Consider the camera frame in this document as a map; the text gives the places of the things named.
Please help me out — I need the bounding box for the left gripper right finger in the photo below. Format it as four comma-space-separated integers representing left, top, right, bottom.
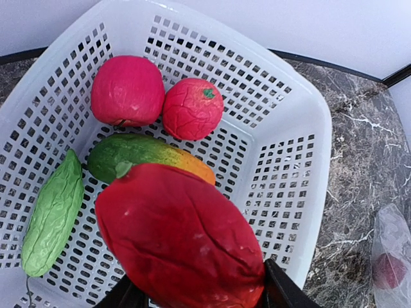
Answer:
261, 259, 317, 308

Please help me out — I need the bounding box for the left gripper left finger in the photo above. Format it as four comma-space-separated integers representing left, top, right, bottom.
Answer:
96, 275, 148, 308

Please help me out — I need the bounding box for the red orange toy mango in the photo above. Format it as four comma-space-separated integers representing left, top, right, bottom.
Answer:
95, 164, 265, 307

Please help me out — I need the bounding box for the clear dotted zip top bag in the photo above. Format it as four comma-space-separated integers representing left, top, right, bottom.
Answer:
371, 203, 410, 308

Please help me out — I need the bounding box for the dark red toy fruit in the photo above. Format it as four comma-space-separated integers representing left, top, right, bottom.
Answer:
372, 253, 407, 289

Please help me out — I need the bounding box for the green toy cucumber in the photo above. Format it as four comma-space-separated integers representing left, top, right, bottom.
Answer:
22, 149, 84, 277

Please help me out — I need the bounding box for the green orange toy mango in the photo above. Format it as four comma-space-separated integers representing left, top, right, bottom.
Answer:
87, 133, 216, 185

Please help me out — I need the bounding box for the red toy orange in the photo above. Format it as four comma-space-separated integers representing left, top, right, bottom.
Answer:
162, 78, 224, 141

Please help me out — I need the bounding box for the red toy apple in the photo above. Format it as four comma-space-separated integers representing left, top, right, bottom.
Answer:
91, 55, 165, 126

